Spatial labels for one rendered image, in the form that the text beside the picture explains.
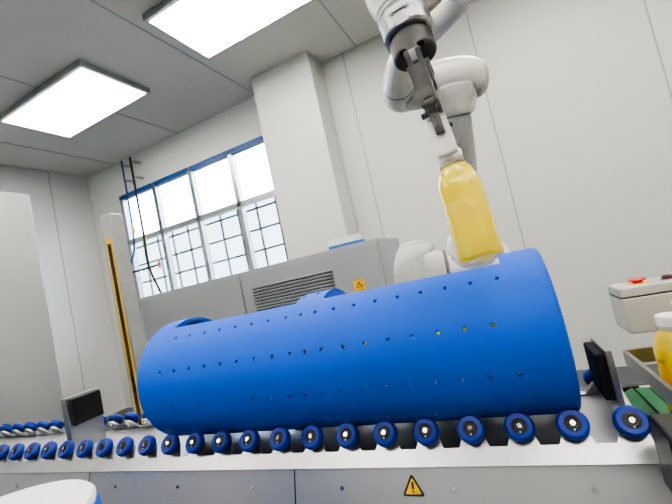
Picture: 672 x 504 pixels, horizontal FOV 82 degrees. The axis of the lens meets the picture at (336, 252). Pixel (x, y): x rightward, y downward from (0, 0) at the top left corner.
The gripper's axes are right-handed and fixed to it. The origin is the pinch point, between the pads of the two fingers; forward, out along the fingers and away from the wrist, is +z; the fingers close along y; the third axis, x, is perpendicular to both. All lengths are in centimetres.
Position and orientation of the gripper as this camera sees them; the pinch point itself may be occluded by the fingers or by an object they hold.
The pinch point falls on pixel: (444, 141)
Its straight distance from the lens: 67.2
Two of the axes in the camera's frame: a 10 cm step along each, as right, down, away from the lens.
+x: 8.7, -3.1, -3.8
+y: -4.4, -1.2, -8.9
